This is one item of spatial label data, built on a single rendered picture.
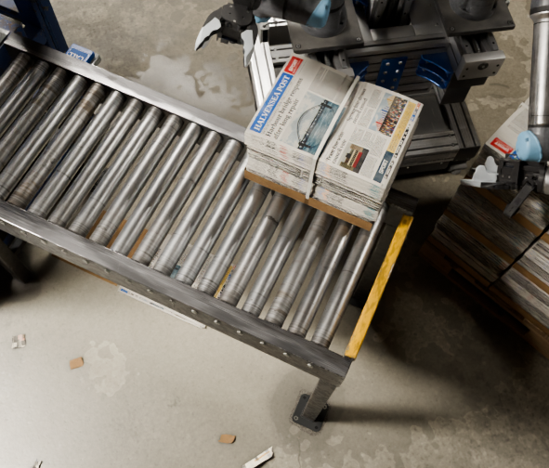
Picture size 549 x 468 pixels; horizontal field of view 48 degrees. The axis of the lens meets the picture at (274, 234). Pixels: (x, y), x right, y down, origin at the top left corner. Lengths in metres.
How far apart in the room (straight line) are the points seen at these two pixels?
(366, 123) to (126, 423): 1.39
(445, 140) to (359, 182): 1.13
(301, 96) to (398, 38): 0.66
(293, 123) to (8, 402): 1.51
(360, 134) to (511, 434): 1.37
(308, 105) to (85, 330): 1.32
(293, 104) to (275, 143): 0.13
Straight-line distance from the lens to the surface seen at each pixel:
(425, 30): 2.24
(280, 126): 1.55
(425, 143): 2.58
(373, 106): 1.63
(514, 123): 1.96
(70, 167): 1.84
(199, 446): 2.34
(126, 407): 2.39
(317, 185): 1.61
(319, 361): 1.56
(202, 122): 1.85
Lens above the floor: 2.32
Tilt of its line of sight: 66 degrees down
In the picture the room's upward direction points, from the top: 4 degrees clockwise
